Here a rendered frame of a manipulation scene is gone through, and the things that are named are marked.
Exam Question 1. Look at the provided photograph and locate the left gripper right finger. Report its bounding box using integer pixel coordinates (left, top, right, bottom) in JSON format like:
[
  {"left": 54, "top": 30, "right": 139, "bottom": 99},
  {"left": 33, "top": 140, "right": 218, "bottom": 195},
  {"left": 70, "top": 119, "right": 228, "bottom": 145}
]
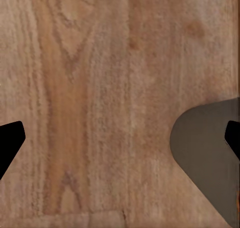
[{"left": 224, "top": 120, "right": 240, "bottom": 160}]

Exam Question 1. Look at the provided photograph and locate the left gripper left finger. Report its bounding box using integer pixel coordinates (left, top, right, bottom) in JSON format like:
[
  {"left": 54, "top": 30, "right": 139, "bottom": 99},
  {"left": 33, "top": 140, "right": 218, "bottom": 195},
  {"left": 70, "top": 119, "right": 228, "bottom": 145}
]
[{"left": 0, "top": 121, "right": 26, "bottom": 180}]

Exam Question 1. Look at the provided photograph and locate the trash can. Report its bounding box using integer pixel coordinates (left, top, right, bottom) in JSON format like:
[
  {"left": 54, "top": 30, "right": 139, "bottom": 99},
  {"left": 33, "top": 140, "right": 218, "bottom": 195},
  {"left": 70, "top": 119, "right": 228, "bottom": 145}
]
[{"left": 170, "top": 97, "right": 240, "bottom": 228}]

